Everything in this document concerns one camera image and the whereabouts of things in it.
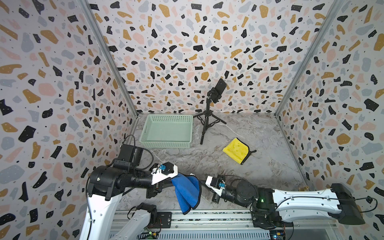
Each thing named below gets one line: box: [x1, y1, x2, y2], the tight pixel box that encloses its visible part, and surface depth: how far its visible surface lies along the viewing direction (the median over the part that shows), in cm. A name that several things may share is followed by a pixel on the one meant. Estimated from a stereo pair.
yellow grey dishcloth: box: [222, 137, 257, 165], surface depth 100 cm
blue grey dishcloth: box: [171, 172, 202, 215], surface depth 52 cm
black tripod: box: [193, 90, 227, 145], surface depth 108 cm
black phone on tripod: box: [207, 78, 227, 104], surface depth 90 cm
